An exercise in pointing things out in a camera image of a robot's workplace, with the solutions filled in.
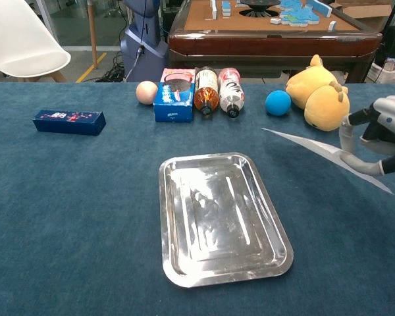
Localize black round centre dome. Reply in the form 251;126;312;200
238;0;281;17

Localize peach foam ball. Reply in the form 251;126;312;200
136;80;159;106

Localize blue foam ball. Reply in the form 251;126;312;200
265;90;292;116

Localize white sheet of paper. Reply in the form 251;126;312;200
261;127;394;196

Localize yellow plush toy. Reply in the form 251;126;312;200
285;54;351;132

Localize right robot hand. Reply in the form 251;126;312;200
338;93;395;176

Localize blue cookie box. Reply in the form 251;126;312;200
153;82;195;123

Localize long dark blue box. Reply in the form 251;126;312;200
32;109;107;136

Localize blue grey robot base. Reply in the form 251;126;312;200
119;0;169;83

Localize brown mahjong table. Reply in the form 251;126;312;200
167;0;383;83

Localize amber tea bottle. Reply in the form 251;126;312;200
194;66;220;116

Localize blue teal table cloth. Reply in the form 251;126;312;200
0;81;395;316

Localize rectangular metal tray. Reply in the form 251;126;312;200
158;151;294;288

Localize white plastic chair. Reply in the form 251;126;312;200
0;0;72;83

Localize blue mahjong tile pile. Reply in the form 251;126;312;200
270;0;333;27

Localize cardboard box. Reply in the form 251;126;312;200
329;0;395;20

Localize wooden pole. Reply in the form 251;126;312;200
87;0;99;69

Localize pink snack box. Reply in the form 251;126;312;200
159;68;196;90

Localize black cables on floor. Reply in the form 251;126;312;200
94;52;132;83

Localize white pink drink bottle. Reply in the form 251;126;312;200
218;67;245;119

